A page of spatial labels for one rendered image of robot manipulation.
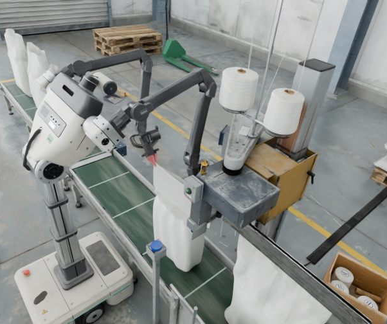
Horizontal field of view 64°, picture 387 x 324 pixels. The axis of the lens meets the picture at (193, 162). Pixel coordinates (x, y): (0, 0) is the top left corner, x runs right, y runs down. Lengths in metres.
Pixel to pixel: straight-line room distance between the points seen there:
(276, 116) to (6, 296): 2.23
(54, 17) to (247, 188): 7.92
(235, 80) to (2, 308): 2.17
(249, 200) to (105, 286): 1.32
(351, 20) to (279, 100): 4.81
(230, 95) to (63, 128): 0.75
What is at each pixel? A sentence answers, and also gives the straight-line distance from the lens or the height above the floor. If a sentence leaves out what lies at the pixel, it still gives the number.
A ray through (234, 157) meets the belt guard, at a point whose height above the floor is 1.42.
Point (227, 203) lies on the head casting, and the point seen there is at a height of 1.32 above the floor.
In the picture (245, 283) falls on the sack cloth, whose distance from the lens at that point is 1.62.
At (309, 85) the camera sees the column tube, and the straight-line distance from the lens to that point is 1.45.
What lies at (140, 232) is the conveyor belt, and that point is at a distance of 2.36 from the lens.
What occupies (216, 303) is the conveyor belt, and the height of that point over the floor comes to 0.38.
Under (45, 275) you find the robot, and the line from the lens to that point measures 2.41.
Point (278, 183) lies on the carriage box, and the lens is 1.44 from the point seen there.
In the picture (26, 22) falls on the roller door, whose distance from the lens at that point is 8.65.
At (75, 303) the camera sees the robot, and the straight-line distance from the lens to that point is 2.24.
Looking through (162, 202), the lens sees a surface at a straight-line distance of 1.95.
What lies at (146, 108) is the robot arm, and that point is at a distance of 1.38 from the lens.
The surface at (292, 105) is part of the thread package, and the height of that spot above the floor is 1.66.
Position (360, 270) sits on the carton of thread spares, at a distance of 2.83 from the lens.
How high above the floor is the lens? 2.16
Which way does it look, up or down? 36 degrees down
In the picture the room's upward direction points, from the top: 5 degrees clockwise
